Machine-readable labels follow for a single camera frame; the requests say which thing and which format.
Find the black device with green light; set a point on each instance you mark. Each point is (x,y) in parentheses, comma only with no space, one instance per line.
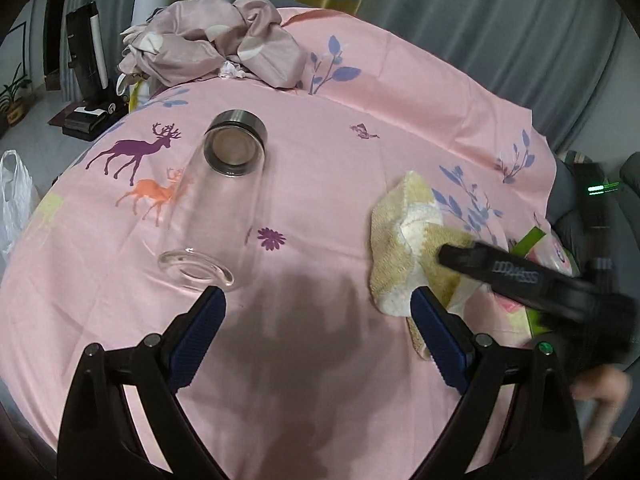
(597,210)

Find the grey curtain with yellow stripes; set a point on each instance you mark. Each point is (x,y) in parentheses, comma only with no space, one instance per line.
(500,20)

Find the green cardboard box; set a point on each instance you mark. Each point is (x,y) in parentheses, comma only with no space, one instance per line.
(537,321)

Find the pink gum container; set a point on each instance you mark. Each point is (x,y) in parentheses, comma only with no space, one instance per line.
(555,257)

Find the crumpled pale pink cloth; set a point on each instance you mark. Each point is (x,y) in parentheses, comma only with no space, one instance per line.
(210,35)

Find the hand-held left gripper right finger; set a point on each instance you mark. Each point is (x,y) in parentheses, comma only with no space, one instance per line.
(440,340)

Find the person's bare leg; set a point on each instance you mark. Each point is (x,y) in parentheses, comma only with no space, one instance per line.
(607,395)

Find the pink printed tablecloth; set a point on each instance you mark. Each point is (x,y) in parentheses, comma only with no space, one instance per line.
(325,185)

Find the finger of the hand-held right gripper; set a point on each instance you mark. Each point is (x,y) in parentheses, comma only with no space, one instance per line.
(500,267)

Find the black floor appliance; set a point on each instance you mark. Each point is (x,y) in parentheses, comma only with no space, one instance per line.
(85,50)

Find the clear glass bottle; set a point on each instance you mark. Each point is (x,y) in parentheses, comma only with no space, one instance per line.
(225,195)

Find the yellow towel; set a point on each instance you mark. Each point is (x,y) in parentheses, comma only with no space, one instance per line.
(395,250)

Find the white plastic bag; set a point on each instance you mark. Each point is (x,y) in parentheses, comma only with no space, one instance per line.
(15,200)

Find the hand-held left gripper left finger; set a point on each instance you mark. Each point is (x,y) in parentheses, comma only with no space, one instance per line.
(195,340)

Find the potted plant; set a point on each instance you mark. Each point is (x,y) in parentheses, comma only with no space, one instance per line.
(12,95)

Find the crumpled white tissue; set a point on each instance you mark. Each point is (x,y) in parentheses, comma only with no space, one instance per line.
(232,70)

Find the white paper roll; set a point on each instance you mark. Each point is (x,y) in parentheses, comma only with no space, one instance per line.
(152,2)

